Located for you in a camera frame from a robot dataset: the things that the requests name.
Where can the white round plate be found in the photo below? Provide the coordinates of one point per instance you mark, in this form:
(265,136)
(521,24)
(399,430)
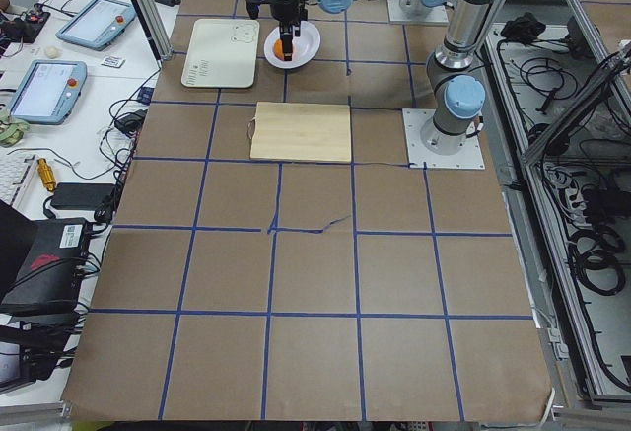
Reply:
(305,47)

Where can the orange fruit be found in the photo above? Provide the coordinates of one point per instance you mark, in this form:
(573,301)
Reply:
(278,50)

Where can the cream bear tray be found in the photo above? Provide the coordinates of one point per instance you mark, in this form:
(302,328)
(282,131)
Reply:
(221,54)

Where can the bamboo cutting board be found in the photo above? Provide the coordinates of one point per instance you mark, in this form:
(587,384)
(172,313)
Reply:
(301,132)

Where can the upper blue teach pendant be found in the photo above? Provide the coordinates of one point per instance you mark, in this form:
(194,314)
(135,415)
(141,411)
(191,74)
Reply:
(98,24)

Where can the blue teach pendant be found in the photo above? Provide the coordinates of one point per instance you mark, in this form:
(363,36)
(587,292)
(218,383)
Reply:
(98,24)
(49,91)

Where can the lower blue teach pendant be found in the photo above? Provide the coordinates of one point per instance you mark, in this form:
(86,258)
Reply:
(49,91)

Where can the gold cylindrical tool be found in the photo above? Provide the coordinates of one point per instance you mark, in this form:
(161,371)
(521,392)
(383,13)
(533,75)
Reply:
(46,175)

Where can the black computer box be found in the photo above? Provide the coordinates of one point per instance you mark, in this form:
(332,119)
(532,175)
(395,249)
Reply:
(40,264)

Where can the aluminium frame post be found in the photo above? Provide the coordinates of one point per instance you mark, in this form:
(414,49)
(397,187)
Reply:
(154,29)

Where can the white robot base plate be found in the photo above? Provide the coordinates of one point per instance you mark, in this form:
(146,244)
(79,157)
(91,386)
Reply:
(428,148)

